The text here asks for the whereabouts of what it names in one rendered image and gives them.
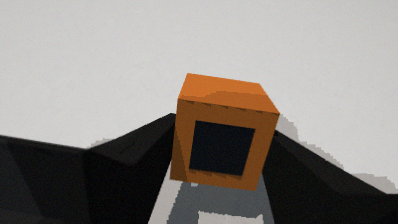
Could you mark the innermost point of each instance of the orange block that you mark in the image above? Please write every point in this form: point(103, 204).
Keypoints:
point(223, 130)

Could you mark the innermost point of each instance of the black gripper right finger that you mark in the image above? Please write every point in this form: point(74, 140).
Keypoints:
point(304, 188)

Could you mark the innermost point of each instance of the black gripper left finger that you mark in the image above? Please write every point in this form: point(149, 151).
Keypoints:
point(116, 182)

